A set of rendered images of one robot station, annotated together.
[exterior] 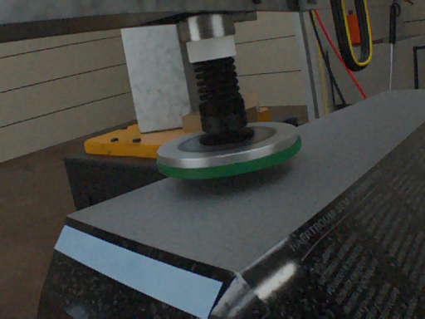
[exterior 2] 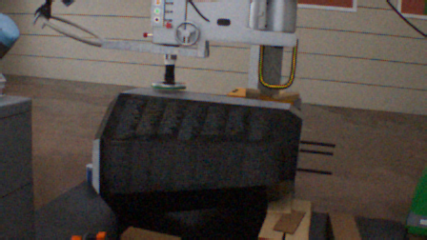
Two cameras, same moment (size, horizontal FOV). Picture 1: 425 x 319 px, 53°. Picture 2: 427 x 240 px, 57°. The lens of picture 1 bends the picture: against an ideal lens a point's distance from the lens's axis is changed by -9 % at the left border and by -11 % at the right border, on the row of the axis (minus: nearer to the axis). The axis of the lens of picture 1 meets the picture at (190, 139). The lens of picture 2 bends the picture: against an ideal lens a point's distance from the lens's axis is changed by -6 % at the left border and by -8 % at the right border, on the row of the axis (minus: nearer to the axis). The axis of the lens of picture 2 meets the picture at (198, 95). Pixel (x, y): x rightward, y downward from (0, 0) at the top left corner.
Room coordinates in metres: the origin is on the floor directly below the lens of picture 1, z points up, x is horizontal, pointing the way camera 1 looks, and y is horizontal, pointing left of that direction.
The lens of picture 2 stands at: (-0.62, -2.37, 1.19)
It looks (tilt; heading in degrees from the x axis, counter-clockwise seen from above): 8 degrees down; 57
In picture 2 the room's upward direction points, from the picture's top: 4 degrees clockwise
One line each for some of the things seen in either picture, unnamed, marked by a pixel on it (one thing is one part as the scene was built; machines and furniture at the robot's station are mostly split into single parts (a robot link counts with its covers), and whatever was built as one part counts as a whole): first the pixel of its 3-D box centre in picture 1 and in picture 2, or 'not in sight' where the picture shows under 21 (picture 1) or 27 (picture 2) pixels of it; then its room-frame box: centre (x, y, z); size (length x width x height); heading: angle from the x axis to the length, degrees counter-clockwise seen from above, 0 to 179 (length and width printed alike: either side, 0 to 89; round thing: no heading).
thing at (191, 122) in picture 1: (219, 119); (253, 93); (1.34, -0.09, 0.81); 0.20 x 0.10 x 0.05; 51
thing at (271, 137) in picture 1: (227, 142); (169, 84); (0.68, -0.05, 0.87); 0.21 x 0.21 x 0.01
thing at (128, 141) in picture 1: (176, 129); (262, 95); (1.56, 0.04, 0.76); 0.49 x 0.49 x 0.05; 43
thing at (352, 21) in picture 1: (359, 27); not in sight; (3.88, -1.66, 1.00); 0.50 x 0.22 x 0.33; 134
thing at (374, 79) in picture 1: (393, 86); not in sight; (3.81, -1.89, 0.43); 1.30 x 0.62 x 0.86; 134
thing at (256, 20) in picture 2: not in sight; (272, 16); (1.45, -0.12, 1.36); 0.74 x 0.34 x 0.25; 54
